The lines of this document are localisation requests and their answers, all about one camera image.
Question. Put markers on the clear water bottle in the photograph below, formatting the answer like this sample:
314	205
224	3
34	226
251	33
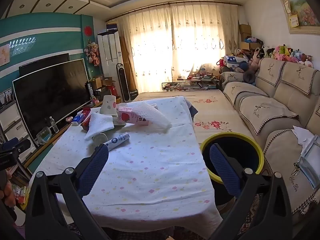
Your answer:
54	126

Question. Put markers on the red box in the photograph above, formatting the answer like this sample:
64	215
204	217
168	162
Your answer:
86	115

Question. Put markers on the pile of colourful packets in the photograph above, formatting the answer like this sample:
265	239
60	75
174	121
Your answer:
20	192

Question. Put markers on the black bin with yellow rim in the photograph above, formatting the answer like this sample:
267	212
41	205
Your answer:
250	153

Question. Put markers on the small black television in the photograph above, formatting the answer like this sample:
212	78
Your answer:
42	62

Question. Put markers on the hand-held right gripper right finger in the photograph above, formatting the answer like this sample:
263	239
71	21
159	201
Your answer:
225	170

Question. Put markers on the blue tissue pack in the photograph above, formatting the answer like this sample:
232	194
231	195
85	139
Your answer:
77	119

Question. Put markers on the white box with leaf print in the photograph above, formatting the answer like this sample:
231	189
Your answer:
108	105

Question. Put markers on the person's left hand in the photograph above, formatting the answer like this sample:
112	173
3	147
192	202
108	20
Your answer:
8	195

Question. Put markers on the red round wall decoration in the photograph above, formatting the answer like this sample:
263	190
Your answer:
88	30

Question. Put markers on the pink strawberry milk carton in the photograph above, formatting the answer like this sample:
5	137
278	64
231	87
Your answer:
125	116

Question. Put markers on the black box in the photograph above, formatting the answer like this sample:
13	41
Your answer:
133	95

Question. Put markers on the curtain rod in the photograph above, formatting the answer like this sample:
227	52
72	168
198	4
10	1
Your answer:
175	3

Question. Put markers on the large black television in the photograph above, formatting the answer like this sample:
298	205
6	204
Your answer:
52	95

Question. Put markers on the white standing air conditioner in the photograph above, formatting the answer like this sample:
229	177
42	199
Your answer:
110	52

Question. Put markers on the black and white tower fan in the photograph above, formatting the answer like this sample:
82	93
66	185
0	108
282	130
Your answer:
123	82

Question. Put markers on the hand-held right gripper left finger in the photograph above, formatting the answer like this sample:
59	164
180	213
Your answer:
96	167

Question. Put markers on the stack of cardboard boxes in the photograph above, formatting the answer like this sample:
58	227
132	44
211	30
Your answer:
245	33

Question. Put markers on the beige sofa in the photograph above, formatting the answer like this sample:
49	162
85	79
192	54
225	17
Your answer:
275	97

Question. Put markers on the open cardboard boxes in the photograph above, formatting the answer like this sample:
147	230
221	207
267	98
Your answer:
100	83

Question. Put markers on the clear plastic bag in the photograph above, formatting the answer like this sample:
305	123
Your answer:
311	165

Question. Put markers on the dark grey neck pillow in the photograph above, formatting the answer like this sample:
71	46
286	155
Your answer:
248	76

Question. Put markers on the row of plush toys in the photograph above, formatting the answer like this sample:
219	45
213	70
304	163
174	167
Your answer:
287	53

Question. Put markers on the framed flower painting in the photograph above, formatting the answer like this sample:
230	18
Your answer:
302	7

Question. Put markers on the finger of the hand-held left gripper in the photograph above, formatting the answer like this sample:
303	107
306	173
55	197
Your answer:
15	146

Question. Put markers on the white foam net sleeve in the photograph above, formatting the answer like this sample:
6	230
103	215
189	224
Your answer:
155	117

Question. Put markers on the beige floral cloth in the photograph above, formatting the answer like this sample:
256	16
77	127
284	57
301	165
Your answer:
212	110

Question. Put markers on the glass ashtray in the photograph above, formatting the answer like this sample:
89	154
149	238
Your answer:
44	136

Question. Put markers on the cream embroidered curtain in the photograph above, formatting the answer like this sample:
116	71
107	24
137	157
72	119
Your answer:
155	45

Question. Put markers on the white textured paper towel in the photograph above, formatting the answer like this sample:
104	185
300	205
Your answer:
97	125

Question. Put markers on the cluttered glass coffee table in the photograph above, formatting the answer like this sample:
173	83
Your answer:
190	85

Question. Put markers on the white tube with blue label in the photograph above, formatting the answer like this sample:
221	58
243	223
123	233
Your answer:
116	141

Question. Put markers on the clear plastic cup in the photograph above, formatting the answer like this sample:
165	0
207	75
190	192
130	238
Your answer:
100	139

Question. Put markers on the blue star print case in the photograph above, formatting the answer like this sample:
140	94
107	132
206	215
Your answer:
233	61

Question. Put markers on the white papers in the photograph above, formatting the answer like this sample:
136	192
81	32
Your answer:
303	136

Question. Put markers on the hanging flower decoration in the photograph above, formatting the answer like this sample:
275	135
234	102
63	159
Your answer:
92	52

